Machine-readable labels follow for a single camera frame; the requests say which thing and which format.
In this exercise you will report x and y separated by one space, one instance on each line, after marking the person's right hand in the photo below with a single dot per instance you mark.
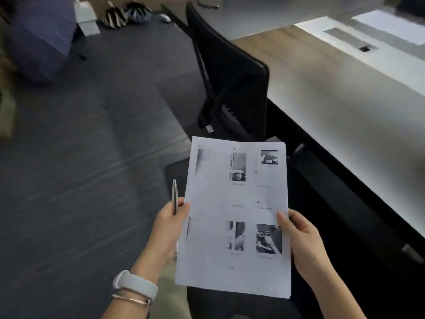
307 242

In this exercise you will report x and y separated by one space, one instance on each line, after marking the person's left forearm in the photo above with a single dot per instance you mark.
139 279

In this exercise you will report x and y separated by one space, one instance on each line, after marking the grey folded umbrella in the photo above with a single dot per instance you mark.
114 16

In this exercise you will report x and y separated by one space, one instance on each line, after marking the white wristband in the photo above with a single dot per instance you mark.
134 285

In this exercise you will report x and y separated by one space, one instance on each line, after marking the black office chair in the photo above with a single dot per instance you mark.
229 86

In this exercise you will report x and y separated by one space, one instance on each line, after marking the blue fabric chair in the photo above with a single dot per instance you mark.
41 38

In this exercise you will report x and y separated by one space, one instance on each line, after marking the white paper bag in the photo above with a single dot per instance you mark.
85 16

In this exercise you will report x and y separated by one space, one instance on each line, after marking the printed white paper sheets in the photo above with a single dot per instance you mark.
232 215

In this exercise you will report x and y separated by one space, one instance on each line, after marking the person's left hand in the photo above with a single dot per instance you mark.
167 229

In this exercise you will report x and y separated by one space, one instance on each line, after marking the person's left thumb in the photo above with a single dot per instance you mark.
182 212

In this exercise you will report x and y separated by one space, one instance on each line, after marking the person's right thumb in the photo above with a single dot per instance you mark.
284 222

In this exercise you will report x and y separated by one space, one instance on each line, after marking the silver pen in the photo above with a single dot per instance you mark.
174 199

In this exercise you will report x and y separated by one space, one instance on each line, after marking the dark blue folded umbrella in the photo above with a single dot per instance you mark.
137 12

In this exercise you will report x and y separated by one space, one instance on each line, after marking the person's right forearm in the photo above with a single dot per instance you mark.
335 295

